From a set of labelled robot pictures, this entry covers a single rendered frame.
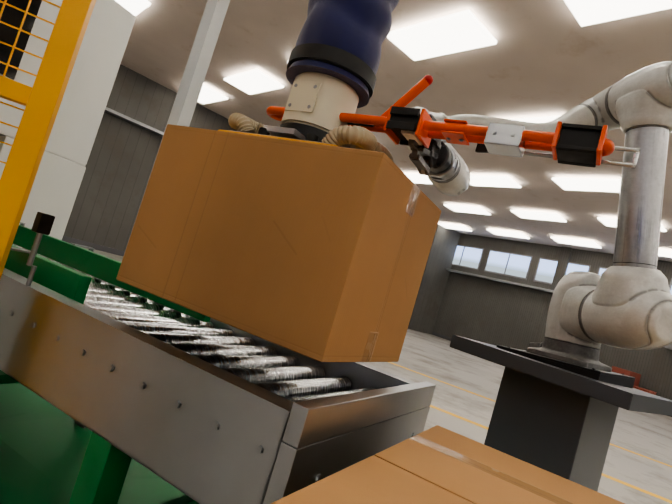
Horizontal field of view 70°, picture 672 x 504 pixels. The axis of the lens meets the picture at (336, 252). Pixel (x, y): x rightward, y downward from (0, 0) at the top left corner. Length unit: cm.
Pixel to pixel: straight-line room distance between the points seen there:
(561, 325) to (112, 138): 1084
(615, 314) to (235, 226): 97
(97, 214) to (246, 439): 1094
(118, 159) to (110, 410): 1081
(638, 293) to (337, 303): 82
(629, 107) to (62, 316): 148
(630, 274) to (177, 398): 111
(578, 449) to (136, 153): 1109
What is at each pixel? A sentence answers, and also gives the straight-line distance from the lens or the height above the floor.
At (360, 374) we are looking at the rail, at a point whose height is 57.
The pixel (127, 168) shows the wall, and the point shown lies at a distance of 1175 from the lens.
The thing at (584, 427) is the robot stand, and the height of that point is 62.
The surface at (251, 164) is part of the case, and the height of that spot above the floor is 99.
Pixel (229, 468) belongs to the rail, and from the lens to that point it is 83.
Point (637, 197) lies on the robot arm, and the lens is 148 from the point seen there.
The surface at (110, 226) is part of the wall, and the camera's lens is 1171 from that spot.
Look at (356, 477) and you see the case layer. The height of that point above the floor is 54.
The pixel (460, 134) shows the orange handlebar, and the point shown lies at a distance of 105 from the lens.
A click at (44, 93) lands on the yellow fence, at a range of 123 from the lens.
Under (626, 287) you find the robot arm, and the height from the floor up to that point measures 100.
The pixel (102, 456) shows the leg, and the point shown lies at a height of 38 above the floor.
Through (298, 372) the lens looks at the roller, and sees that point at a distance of 132.
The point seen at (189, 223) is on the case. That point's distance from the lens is 112.
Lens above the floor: 80
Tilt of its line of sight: 4 degrees up
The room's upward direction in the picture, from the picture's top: 17 degrees clockwise
